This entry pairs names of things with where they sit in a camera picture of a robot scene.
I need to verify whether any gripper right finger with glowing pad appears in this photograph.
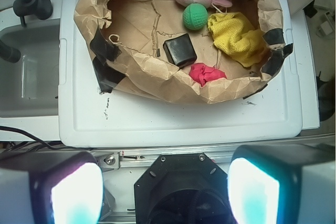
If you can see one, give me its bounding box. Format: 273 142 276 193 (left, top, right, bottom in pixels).
227 144 335 223

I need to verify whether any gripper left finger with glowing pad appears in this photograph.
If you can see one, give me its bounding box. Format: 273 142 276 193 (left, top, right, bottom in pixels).
1 151 103 223

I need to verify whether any white plastic bin lid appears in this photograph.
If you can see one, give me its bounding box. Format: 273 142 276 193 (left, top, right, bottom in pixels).
58 0 302 148

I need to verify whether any grey plastic tub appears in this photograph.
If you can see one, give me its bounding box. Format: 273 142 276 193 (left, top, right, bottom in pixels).
1 19 60 118

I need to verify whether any crumpled red cloth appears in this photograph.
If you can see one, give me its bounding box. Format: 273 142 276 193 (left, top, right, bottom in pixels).
189 63 227 87

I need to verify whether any yellow knitted cloth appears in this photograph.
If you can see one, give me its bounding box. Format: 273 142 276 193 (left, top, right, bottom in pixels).
207 12 268 68

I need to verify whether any brown paper bag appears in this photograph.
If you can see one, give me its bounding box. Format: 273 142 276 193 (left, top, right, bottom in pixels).
74 0 293 104

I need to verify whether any black square block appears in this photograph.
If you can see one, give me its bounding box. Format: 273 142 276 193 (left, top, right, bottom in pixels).
163 34 197 68

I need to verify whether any green rubber ball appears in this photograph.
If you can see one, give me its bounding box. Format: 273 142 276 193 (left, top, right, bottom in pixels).
182 3 208 30

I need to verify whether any black cable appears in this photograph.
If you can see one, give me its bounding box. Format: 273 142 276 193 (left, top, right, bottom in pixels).
0 125 64 154

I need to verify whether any aluminium frame rail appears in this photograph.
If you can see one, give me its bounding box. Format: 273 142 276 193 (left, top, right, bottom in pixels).
90 134 336 169

